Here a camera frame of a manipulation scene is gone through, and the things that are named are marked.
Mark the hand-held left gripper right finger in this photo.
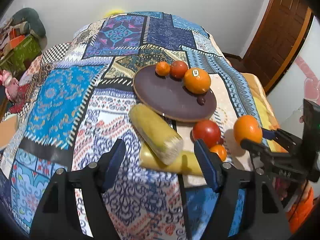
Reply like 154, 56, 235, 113
194, 139, 293, 240

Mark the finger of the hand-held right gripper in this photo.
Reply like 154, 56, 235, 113
262, 128, 302, 153
240, 138, 308, 182

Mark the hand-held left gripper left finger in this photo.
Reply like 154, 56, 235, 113
30, 139, 126, 240

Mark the plain orange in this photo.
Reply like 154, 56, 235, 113
233, 115, 263, 145

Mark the round brown plate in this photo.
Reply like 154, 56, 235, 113
132, 64, 217, 123

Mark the person's right forearm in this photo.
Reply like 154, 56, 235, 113
275, 177, 314, 234

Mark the small tangerine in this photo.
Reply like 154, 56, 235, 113
209, 144, 228, 162
155, 61, 171, 76

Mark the yellow banana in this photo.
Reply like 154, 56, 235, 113
139, 144, 203, 176

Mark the large red tomato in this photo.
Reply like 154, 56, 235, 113
192, 120, 222, 147

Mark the yellow blanket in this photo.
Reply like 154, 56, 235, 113
240, 72, 288, 153

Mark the wrapped yellow corn cob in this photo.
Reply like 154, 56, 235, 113
128, 103, 184, 166

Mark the patchwork printed blanket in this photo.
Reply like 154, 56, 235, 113
0, 11, 288, 240

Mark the large orange with sticker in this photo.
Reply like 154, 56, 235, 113
184, 68, 212, 95

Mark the brown wooden door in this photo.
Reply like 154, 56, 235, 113
240, 0, 314, 94

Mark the small red tomato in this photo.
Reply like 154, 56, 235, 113
170, 61, 188, 79

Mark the pink stuffed toy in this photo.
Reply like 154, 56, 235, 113
0, 70, 20, 103

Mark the green printed box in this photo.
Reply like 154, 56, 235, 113
0, 34, 42, 72

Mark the yellow object behind bed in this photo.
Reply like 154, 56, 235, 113
103, 9, 125, 18

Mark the orange cardboard box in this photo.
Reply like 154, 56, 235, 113
4, 27, 27, 52

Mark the grey green cushion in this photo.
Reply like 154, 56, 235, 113
12, 8, 47, 49

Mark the pink heart wall sticker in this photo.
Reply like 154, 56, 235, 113
294, 56, 320, 100

